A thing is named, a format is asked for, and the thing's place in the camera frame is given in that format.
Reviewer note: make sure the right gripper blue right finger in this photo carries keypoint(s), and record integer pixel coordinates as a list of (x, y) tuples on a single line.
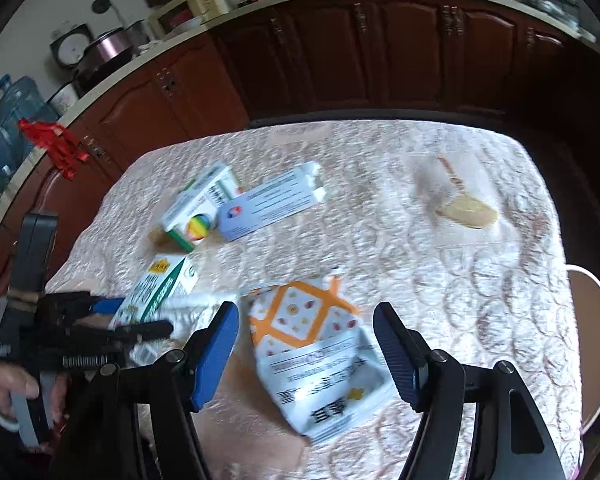
[(406, 361)]

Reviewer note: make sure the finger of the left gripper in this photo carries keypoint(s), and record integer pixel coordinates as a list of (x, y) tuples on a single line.
[(103, 305), (142, 332)]

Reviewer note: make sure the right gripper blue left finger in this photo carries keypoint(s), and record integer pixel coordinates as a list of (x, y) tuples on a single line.
[(208, 351)]

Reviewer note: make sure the orange white snack bag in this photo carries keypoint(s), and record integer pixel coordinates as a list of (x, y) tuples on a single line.
[(315, 356)]

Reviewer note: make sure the green white medicine box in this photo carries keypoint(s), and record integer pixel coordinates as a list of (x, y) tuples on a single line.
[(194, 212)]

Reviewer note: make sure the round beige trash bin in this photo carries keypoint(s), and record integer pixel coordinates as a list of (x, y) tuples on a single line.
[(585, 293)]

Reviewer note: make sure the round kitchen scale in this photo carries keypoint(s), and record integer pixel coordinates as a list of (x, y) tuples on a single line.
[(68, 48)]

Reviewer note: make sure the dark wood kitchen cabinets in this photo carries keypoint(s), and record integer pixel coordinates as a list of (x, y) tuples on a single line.
[(486, 63)]

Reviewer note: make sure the person's left hand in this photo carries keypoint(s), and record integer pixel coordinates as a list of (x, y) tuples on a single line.
[(14, 379)]

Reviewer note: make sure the blue white slim box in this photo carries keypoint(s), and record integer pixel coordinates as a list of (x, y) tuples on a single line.
[(293, 191)]

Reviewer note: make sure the beige embossed tablecloth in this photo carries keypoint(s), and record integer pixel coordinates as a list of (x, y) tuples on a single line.
[(452, 225)]

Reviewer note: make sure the red knot ornament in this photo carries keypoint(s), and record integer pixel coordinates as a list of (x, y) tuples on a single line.
[(64, 149)]

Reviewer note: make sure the blue water jug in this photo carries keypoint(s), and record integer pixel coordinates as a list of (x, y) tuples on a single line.
[(19, 99)]

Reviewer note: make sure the pink rice cooker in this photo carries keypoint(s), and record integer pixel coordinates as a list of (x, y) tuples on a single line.
[(102, 57)]

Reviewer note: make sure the white microwave oven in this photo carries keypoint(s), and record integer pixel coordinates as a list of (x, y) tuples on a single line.
[(177, 12)]

